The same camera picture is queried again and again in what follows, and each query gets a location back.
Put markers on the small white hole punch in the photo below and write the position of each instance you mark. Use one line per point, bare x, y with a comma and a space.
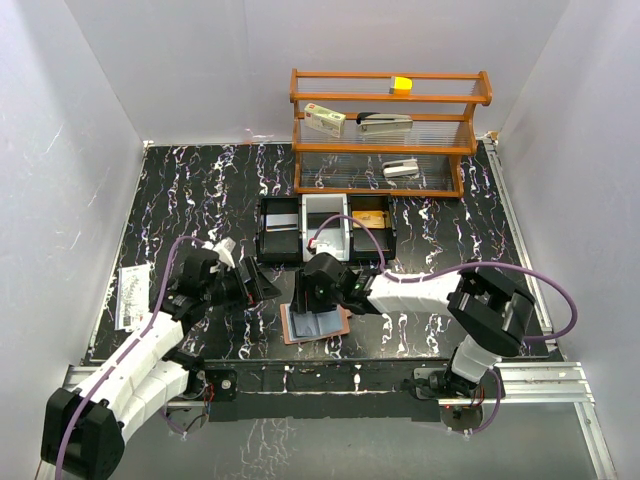
400, 168

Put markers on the right black tray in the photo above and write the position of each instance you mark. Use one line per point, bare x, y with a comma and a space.
362, 247

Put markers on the silver VIP card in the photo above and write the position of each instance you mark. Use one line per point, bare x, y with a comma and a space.
304, 326

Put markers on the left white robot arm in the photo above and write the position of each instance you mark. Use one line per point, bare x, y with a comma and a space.
87, 428

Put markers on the silver magnetic stripe card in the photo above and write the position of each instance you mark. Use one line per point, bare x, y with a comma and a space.
281, 222

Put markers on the grey black stapler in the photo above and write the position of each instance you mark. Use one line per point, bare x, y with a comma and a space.
372, 123

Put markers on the black tray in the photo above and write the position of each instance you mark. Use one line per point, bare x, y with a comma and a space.
283, 247
362, 247

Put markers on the white paper label sheet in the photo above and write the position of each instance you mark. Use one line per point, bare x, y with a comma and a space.
132, 296

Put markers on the black front base bar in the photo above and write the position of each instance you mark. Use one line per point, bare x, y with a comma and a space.
341, 389

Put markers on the orange wooden shelf rack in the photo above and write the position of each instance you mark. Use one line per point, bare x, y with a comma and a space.
442, 106

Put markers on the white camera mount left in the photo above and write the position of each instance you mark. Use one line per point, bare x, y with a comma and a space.
224, 248

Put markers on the pink leather card holder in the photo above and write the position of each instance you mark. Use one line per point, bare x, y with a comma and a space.
333, 323

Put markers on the gold card in tray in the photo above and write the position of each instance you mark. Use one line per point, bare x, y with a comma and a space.
373, 219

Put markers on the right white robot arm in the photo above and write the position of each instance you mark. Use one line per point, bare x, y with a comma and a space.
493, 310

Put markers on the white staples box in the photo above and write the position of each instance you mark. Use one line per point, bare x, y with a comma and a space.
324, 120

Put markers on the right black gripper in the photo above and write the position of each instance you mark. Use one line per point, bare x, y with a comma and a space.
300, 293

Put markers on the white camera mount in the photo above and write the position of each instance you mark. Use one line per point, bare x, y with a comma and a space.
224, 248
317, 246

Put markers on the yellow sticky note block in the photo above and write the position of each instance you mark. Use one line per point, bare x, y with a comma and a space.
400, 85

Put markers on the left black tray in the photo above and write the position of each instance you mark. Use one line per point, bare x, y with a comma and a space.
283, 247

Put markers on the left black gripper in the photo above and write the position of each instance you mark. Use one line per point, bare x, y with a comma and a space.
250, 280

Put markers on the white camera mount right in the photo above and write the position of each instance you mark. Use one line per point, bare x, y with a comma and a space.
317, 246

